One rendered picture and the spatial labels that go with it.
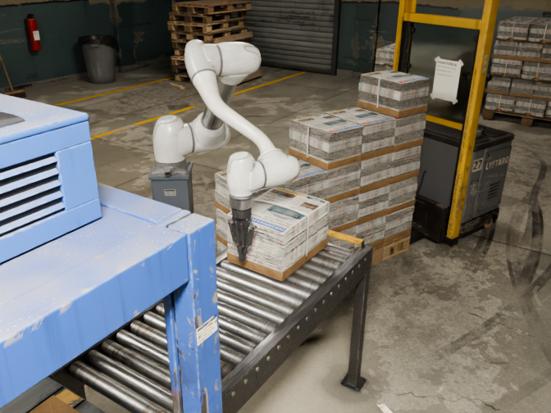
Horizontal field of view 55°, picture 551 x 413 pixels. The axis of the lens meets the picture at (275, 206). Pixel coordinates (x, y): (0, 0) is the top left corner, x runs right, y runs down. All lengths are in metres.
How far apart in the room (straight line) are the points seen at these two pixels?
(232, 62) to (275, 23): 8.77
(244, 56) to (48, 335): 1.67
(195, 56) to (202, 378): 1.41
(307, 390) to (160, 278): 2.01
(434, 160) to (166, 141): 2.34
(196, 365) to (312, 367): 1.91
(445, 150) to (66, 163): 3.55
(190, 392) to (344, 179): 2.39
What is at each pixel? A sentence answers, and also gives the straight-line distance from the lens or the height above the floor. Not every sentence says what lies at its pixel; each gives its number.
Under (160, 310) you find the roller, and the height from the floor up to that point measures 0.79.
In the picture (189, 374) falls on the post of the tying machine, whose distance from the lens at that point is 1.16.
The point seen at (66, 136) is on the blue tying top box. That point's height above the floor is 1.72.
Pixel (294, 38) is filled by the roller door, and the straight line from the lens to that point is 10.79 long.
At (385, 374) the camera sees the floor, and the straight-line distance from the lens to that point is 3.02.
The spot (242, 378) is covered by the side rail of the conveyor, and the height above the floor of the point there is 0.80.
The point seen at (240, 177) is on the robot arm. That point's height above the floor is 1.28.
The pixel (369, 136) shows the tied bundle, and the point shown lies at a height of 0.99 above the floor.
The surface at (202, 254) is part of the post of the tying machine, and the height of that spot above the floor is 1.49.
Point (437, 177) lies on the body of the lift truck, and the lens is 4.35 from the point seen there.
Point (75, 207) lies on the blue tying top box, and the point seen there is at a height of 1.59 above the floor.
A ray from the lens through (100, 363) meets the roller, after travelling 1.89.
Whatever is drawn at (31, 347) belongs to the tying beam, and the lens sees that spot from 0.81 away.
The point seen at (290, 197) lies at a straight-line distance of 2.37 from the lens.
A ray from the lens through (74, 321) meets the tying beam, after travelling 0.84.
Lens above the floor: 1.99
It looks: 25 degrees down
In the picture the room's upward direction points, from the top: 1 degrees clockwise
